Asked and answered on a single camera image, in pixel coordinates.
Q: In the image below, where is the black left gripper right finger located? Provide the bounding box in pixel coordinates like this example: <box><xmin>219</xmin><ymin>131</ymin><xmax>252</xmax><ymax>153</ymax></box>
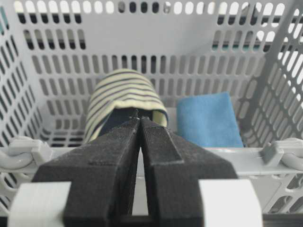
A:
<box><xmin>140</xmin><ymin>118</ymin><xmax>238</xmax><ymax>227</ymax></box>

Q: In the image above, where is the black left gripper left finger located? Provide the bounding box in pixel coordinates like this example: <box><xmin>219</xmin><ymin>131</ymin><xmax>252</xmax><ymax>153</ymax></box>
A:
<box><xmin>33</xmin><ymin>118</ymin><xmax>140</xmax><ymax>227</ymax></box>

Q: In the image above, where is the blue cloth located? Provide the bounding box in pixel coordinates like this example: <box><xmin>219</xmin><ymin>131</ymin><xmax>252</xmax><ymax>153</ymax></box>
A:
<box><xmin>177</xmin><ymin>92</ymin><xmax>244</xmax><ymax>148</ymax></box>

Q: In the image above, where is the yellow navy striped cloth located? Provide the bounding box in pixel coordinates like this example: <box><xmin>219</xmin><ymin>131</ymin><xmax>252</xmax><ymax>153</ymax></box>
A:
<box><xmin>83</xmin><ymin>69</ymin><xmax>169</xmax><ymax>143</ymax></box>

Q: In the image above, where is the grey plastic shopping basket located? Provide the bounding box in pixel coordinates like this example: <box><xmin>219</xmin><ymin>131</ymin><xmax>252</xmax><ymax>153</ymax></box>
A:
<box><xmin>0</xmin><ymin>0</ymin><xmax>303</xmax><ymax>227</ymax></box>

